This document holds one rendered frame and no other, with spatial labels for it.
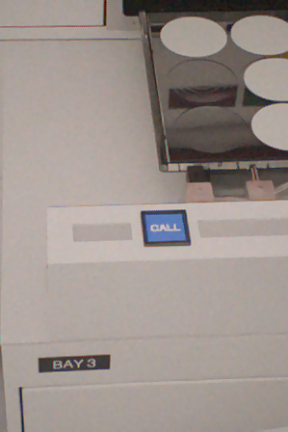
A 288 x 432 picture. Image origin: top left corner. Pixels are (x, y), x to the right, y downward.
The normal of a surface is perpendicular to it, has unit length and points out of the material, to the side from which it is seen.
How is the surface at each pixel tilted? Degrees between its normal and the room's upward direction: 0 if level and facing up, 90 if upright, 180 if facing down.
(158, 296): 90
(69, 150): 0
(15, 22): 90
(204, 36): 0
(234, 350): 90
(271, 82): 1
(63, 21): 90
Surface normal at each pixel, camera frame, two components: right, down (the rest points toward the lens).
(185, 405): 0.08, 0.70
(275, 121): 0.04, -0.71
